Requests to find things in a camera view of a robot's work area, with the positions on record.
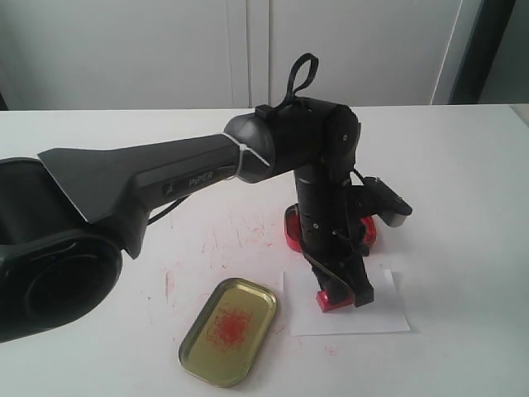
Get gold metal tin lid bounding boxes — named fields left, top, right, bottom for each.
left=179, top=278, right=278, bottom=388

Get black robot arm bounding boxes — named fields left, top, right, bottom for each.
left=1, top=95, right=374, bottom=342

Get red ink pad tin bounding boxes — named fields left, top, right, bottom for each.
left=284, top=204, right=377, bottom=253

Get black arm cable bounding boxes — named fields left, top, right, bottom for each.
left=276, top=53, right=320, bottom=111

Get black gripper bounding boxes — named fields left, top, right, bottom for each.
left=294, top=165, right=374, bottom=307

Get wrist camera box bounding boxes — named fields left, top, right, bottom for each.
left=354, top=177, right=412, bottom=227

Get white zip tie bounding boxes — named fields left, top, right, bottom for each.
left=222, top=132, right=275, bottom=184

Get white paper sheet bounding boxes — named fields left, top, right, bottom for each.
left=283, top=266, right=410, bottom=336

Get red rubber stamp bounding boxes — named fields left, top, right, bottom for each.
left=315, top=289, right=356, bottom=315

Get white cabinet doors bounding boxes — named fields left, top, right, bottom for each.
left=1, top=1, right=480, bottom=110

